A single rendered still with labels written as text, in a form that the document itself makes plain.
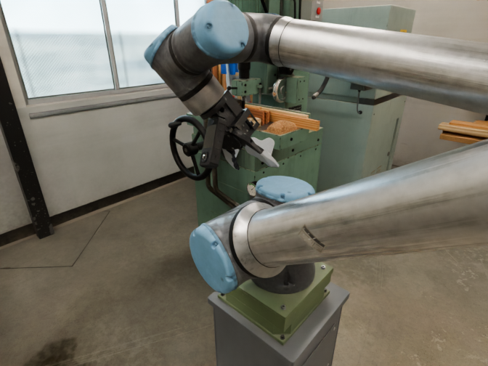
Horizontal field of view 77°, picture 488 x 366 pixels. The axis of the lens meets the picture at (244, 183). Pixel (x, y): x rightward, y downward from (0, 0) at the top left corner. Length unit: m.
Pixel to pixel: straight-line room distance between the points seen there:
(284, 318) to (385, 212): 0.47
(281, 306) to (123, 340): 1.00
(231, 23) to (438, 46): 0.31
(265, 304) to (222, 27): 0.62
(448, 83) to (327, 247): 0.27
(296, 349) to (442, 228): 0.57
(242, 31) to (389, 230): 0.40
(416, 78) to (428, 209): 0.21
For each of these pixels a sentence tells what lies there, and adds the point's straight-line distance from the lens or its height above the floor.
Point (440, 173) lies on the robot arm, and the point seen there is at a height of 1.11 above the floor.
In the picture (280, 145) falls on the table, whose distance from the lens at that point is 1.24.
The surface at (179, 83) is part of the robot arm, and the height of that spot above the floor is 1.16.
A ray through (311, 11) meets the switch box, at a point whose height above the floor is 1.35.
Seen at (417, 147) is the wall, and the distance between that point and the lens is 3.60.
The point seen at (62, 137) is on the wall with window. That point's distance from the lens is 2.46.
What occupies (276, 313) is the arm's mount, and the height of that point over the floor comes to 0.64.
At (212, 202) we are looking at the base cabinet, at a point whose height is 0.45.
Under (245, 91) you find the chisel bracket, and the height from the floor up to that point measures 1.02.
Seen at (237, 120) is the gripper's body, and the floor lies 1.07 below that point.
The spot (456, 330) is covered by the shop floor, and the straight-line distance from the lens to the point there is 1.90.
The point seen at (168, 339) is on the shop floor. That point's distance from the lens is 1.62.
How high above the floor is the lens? 1.24
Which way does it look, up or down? 25 degrees down
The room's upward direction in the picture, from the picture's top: straight up
